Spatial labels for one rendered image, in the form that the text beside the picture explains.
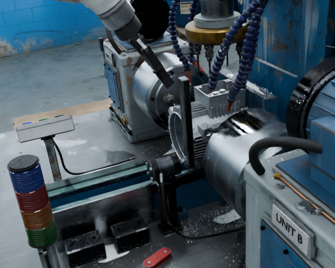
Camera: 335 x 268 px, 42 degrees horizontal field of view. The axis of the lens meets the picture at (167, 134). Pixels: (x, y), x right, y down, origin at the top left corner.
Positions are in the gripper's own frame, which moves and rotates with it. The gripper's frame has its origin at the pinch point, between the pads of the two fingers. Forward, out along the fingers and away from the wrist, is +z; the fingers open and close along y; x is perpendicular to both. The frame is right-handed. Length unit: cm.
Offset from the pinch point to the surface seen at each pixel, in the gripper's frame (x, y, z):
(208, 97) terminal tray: -5.6, -10.6, 8.6
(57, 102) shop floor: 72, 309, 100
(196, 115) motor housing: 0.0, -9.9, 11.2
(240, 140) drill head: -1.7, -37.5, 6.3
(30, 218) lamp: 42, -40, -14
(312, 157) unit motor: -5, -66, -5
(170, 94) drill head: 0.6, 12.7, 13.1
